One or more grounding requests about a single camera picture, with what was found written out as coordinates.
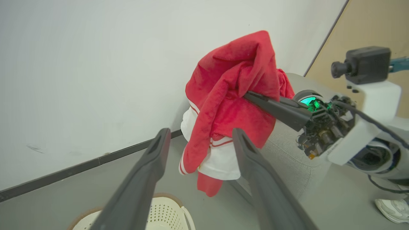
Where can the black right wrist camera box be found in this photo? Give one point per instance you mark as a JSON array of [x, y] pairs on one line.
[[367, 64]]

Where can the white sneaker shoe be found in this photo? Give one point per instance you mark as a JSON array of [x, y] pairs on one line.
[[394, 209]]

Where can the grey fabric sofa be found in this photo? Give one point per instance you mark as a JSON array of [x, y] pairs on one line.
[[287, 166]]

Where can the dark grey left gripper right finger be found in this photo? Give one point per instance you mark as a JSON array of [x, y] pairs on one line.
[[268, 198]]

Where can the red white striped fleece garment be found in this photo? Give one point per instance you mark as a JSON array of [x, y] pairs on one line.
[[223, 95]]

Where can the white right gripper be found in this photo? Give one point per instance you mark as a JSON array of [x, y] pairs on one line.
[[367, 134]]

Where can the dark grey baseboard strip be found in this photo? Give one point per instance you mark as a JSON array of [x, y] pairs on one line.
[[64, 174]]

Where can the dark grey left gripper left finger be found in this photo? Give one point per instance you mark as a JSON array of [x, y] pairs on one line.
[[134, 191]]

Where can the beige wooden panel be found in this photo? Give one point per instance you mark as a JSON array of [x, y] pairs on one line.
[[367, 25]]

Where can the cream perforated plastic laundry basket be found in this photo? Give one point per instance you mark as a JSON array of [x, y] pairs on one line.
[[166, 214]]

